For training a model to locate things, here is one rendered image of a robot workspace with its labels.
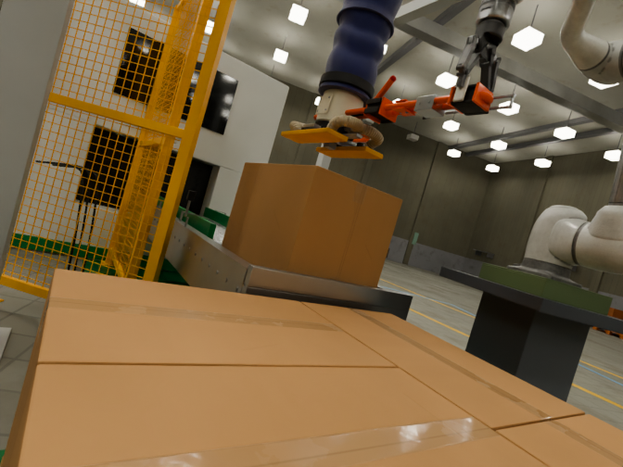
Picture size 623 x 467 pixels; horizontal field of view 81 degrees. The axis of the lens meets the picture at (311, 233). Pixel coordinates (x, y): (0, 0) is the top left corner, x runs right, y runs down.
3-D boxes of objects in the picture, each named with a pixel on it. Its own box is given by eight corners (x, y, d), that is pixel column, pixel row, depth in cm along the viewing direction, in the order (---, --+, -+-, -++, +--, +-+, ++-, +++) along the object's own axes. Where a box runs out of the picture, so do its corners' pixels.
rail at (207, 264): (130, 216, 295) (136, 194, 295) (137, 218, 299) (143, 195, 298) (228, 332, 105) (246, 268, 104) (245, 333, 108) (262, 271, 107)
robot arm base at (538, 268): (528, 275, 150) (532, 262, 150) (583, 290, 129) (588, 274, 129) (496, 266, 144) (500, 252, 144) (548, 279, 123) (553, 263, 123)
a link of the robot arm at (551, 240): (537, 263, 146) (553, 210, 145) (588, 274, 130) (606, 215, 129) (514, 255, 138) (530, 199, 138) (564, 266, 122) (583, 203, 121)
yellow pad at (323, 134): (280, 135, 155) (283, 124, 155) (298, 144, 161) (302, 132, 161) (326, 132, 127) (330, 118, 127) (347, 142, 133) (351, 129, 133)
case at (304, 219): (220, 247, 163) (245, 161, 162) (294, 263, 186) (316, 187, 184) (281, 288, 113) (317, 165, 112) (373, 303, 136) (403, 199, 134)
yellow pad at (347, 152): (314, 150, 166) (318, 140, 166) (331, 157, 172) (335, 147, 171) (364, 150, 138) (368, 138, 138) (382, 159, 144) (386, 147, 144)
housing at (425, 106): (412, 110, 112) (416, 95, 112) (425, 119, 116) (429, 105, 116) (430, 107, 106) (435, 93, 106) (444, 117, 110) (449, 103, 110)
